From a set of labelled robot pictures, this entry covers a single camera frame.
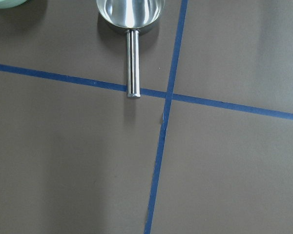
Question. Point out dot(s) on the steel ice scoop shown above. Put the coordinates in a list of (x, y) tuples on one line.
[(131, 18)]

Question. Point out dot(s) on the green bowl of ice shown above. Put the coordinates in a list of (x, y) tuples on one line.
[(5, 4)]

